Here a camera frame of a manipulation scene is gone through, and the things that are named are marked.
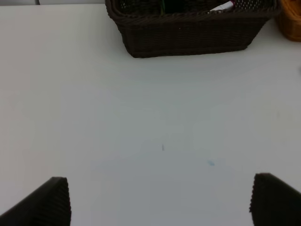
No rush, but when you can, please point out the orange wicker basket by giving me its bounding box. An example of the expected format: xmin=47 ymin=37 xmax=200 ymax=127
xmin=276 ymin=0 xmax=301 ymax=42

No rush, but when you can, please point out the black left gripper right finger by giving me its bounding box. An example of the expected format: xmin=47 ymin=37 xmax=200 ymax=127
xmin=249 ymin=173 xmax=301 ymax=226

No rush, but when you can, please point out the dark brown wicker basket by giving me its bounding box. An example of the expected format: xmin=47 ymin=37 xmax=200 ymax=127
xmin=105 ymin=0 xmax=281 ymax=58

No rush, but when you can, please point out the white marker with pink caps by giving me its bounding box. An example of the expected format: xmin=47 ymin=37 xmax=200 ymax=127
xmin=209 ymin=0 xmax=236 ymax=13

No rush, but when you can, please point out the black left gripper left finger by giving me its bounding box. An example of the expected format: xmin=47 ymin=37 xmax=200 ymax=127
xmin=0 ymin=177 xmax=71 ymax=226

